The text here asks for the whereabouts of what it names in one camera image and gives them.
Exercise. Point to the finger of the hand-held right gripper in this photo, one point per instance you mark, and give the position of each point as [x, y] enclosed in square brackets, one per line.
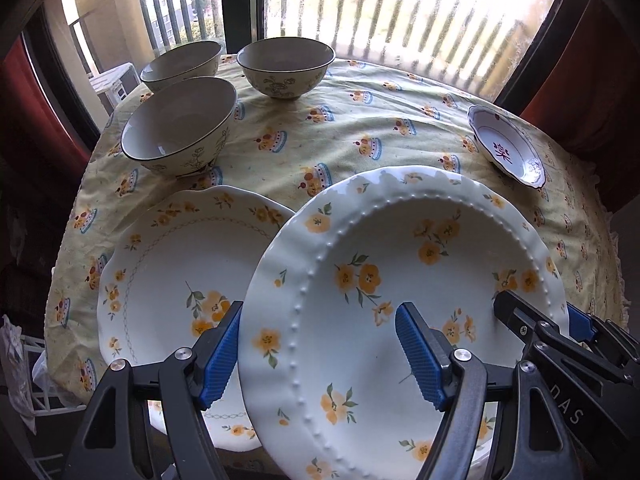
[580, 322]
[520, 317]

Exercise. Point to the yellow printed tablecloth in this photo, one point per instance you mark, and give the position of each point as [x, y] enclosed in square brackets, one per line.
[350, 125]

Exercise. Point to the red curtain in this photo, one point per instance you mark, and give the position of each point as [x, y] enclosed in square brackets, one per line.
[600, 85]
[30, 100]

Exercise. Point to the white outdoor air conditioner unit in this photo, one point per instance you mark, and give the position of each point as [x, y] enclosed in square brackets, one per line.
[115, 87]

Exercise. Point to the balcony railing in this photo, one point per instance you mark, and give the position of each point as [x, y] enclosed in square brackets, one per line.
[141, 5]

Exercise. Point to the beaded yellow floral plate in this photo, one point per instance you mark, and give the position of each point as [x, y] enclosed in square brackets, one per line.
[350, 340]

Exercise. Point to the small white red-flower dish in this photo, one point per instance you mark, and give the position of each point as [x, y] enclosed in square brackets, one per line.
[505, 145]

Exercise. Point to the black window frame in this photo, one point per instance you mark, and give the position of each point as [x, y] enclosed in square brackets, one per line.
[240, 0]

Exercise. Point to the cream floral bowl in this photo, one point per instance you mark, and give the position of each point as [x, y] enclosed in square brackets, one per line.
[285, 85]
[175, 62]
[175, 125]

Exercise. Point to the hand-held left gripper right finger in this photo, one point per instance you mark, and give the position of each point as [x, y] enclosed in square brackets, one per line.
[420, 355]

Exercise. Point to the white plastic bag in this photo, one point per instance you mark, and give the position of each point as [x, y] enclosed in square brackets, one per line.
[15, 360]

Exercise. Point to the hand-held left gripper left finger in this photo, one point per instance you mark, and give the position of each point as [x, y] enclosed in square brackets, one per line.
[220, 360]

